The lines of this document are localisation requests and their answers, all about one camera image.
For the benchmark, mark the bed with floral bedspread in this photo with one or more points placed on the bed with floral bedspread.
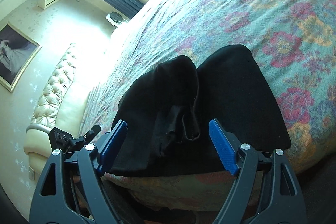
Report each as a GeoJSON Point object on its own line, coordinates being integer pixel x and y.
{"type": "Point", "coordinates": [236, 3]}

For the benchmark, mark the white floor fan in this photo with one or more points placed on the white floor fan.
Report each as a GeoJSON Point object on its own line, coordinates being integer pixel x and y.
{"type": "Point", "coordinates": [115, 18]}

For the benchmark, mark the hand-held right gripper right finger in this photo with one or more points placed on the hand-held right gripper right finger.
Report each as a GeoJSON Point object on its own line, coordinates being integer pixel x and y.
{"type": "Point", "coordinates": [223, 148]}

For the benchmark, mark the cream tufted headboard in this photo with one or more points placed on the cream tufted headboard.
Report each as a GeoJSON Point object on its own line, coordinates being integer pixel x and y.
{"type": "Point", "coordinates": [57, 82]}

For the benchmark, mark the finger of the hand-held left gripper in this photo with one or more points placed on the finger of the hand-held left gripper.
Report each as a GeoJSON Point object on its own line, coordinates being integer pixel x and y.
{"type": "Point", "coordinates": [89, 133]}

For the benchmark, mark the framed wall picture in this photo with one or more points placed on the framed wall picture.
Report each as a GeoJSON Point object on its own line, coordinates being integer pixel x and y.
{"type": "Point", "coordinates": [15, 56]}

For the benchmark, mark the black pants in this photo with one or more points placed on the black pants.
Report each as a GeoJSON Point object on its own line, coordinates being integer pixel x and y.
{"type": "Point", "coordinates": [231, 108]}

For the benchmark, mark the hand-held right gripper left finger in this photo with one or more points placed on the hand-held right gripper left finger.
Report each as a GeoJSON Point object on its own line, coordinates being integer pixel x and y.
{"type": "Point", "coordinates": [111, 148]}

